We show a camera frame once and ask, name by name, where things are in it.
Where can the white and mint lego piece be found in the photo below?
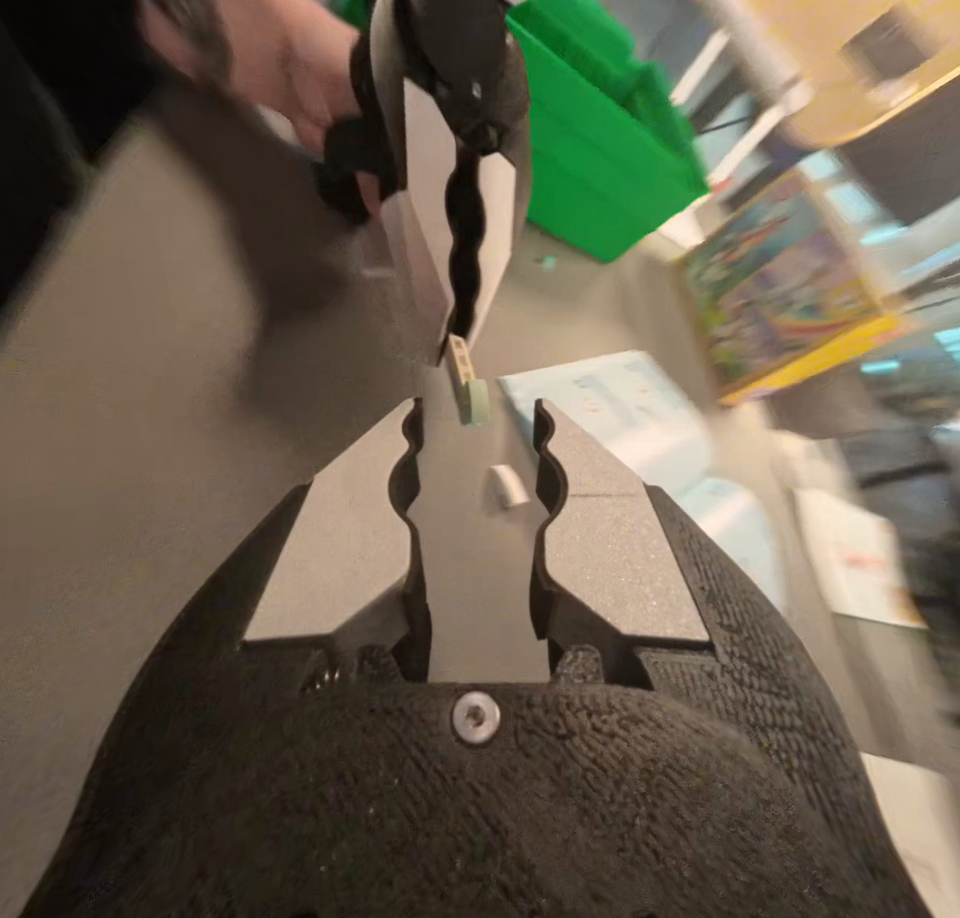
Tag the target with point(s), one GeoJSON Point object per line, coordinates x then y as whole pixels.
{"type": "Point", "coordinates": [474, 401]}

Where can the pale wooden furniture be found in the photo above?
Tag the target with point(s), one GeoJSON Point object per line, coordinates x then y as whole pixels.
{"type": "Point", "coordinates": [825, 33]}

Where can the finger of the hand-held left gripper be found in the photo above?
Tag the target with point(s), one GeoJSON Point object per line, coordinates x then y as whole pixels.
{"type": "Point", "coordinates": [424, 206]}
{"type": "Point", "coordinates": [496, 221]}

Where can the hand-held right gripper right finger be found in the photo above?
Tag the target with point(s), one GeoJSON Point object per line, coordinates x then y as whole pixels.
{"type": "Point", "coordinates": [622, 566]}

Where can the white paper leaflet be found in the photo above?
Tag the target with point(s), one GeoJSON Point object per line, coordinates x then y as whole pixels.
{"type": "Point", "coordinates": [855, 558]}

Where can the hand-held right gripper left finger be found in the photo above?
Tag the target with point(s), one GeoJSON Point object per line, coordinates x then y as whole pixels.
{"type": "Point", "coordinates": [330, 566]}

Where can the person's left hand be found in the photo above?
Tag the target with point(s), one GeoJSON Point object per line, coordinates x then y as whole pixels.
{"type": "Point", "coordinates": [285, 56]}

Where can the open lego instruction booklet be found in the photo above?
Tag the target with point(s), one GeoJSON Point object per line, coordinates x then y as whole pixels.
{"type": "Point", "coordinates": [615, 408]}

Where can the colourful lego box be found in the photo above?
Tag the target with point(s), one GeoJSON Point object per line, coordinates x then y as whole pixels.
{"type": "Point", "coordinates": [787, 296]}

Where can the white curved lego brick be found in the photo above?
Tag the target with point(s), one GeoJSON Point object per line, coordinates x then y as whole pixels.
{"type": "Point", "coordinates": [506, 487]}

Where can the green plastic bin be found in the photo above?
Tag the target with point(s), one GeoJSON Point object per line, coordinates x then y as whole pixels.
{"type": "Point", "coordinates": [600, 146]}

